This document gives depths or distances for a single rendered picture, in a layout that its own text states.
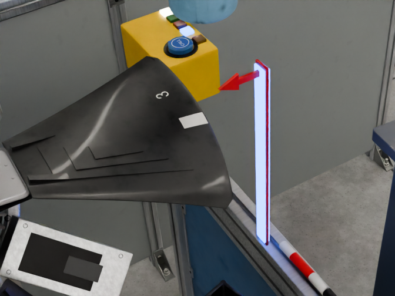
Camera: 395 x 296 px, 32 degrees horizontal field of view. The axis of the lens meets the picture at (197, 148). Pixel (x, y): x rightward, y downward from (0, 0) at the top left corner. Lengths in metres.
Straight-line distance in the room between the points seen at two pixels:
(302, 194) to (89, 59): 1.01
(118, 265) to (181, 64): 0.35
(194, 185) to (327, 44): 1.29
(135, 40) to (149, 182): 0.43
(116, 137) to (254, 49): 1.10
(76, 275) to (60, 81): 0.81
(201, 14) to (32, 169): 0.24
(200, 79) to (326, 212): 1.25
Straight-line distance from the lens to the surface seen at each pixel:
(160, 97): 0.85
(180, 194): 0.77
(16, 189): 0.76
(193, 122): 0.83
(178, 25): 1.16
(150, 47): 1.13
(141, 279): 2.15
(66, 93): 1.64
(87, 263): 0.89
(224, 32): 1.77
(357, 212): 2.32
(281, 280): 1.08
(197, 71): 1.11
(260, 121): 0.92
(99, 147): 0.78
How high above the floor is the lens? 1.69
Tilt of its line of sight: 42 degrees down
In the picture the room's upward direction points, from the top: 5 degrees counter-clockwise
